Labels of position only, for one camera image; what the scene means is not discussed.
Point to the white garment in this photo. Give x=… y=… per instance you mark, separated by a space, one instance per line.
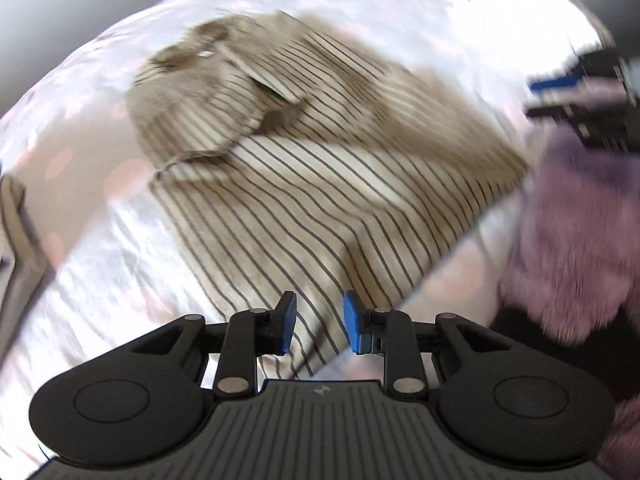
x=510 y=35

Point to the beige striped shirt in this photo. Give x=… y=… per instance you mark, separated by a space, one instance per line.
x=325 y=185

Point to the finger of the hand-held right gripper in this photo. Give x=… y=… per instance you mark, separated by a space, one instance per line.
x=555 y=84
x=555 y=112

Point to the grey folded clothes stack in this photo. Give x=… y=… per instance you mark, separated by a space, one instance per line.
x=17 y=240

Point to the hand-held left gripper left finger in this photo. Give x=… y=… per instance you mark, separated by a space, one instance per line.
x=287 y=322

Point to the pink dotted white bed sheet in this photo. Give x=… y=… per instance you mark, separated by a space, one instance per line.
x=100 y=270

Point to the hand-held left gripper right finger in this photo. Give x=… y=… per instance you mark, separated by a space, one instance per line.
x=351 y=325

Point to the person's right forearm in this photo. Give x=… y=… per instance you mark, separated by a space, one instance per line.
x=570 y=235

